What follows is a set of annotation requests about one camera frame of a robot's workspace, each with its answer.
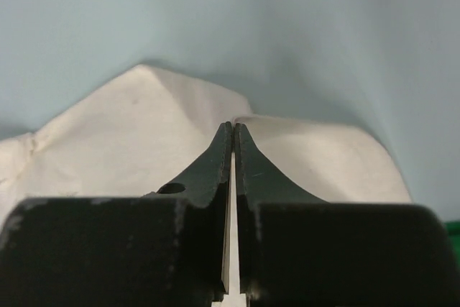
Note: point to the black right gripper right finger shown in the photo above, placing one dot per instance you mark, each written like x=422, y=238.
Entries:
x=296, y=249

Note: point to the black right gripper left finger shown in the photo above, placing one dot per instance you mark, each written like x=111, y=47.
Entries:
x=167, y=248

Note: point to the cream white t shirt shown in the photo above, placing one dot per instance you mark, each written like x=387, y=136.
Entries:
x=144, y=127

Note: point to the green folded t shirt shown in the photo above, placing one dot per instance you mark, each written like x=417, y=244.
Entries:
x=453, y=228

